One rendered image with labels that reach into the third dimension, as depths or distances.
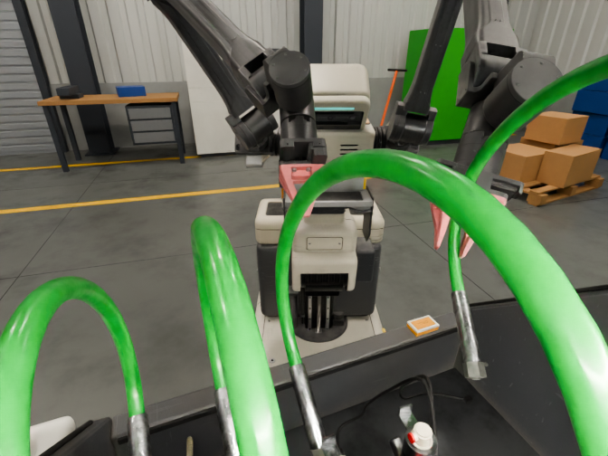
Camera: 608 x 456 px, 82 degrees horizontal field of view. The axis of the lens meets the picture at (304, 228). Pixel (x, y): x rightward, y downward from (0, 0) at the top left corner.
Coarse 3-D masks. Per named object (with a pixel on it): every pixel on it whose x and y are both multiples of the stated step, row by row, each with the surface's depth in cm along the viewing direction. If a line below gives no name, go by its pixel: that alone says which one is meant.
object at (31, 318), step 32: (64, 288) 18; (96, 288) 24; (32, 320) 14; (0, 352) 13; (32, 352) 13; (128, 352) 32; (0, 384) 12; (32, 384) 13; (128, 384) 33; (0, 416) 12; (128, 416) 32; (0, 448) 11; (128, 448) 31
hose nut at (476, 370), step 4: (464, 364) 38; (468, 364) 37; (472, 364) 37; (476, 364) 37; (480, 364) 37; (464, 368) 38; (468, 368) 37; (472, 368) 37; (476, 368) 37; (480, 368) 37; (484, 368) 37; (464, 372) 38; (468, 372) 37; (472, 372) 37; (476, 372) 37; (480, 372) 37; (484, 372) 37; (468, 376) 37; (472, 376) 37; (476, 376) 37; (480, 376) 36; (484, 376) 37
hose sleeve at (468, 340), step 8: (456, 296) 41; (464, 296) 41; (456, 304) 41; (464, 304) 40; (456, 312) 40; (464, 312) 40; (456, 320) 40; (464, 320) 39; (472, 320) 40; (464, 328) 39; (472, 328) 39; (464, 336) 39; (472, 336) 38; (464, 344) 38; (472, 344) 38; (464, 352) 38; (472, 352) 38; (464, 360) 38; (472, 360) 37; (480, 360) 38
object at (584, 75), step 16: (592, 64) 21; (560, 80) 24; (576, 80) 23; (592, 80) 22; (544, 96) 26; (560, 96) 25; (512, 112) 30; (528, 112) 28; (496, 128) 33; (512, 128) 31; (496, 144) 33; (480, 160) 36; (448, 240) 43; (448, 256) 43
